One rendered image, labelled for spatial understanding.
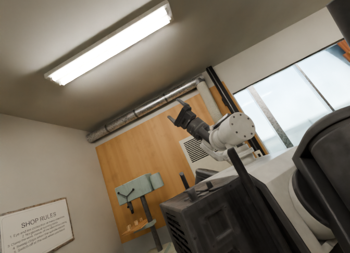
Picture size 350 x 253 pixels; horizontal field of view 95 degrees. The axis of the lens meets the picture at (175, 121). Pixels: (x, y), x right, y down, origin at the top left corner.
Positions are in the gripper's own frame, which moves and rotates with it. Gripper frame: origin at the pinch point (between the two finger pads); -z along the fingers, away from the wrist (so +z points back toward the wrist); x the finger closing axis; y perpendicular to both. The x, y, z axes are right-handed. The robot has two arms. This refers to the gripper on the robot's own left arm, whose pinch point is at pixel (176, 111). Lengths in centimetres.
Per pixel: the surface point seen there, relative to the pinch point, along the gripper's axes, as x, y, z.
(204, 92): -20, -155, -53
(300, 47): 93, -243, 4
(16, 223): -156, 46, -61
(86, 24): 6, -5, -107
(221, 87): -5, -175, -43
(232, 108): -20, -168, -10
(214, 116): -38, -148, -19
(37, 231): -168, 34, -51
